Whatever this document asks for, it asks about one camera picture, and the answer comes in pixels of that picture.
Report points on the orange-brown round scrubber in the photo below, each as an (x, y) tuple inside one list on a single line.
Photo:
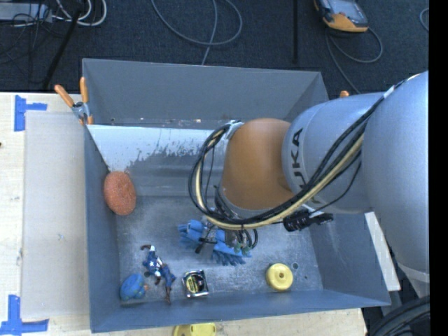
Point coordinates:
[(119, 192)]

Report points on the blue toy hero figure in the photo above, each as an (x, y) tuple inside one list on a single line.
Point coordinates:
[(153, 264)]

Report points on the chrome and yellow tape measure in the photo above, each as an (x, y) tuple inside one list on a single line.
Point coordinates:
[(195, 283)]

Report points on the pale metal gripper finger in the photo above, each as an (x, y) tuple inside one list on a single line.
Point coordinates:
[(201, 247), (210, 250)]

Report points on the pale wood flat board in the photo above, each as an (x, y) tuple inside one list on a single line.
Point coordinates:
[(52, 205)]

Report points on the blue round toy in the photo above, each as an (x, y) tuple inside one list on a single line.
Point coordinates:
[(131, 287)]

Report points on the grey metal bin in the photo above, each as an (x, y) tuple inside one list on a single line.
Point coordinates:
[(196, 93)]

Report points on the blue bristle brush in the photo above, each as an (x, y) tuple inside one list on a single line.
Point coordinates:
[(190, 233)]

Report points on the yellow toy wheel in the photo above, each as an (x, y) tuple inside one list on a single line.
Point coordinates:
[(279, 276)]

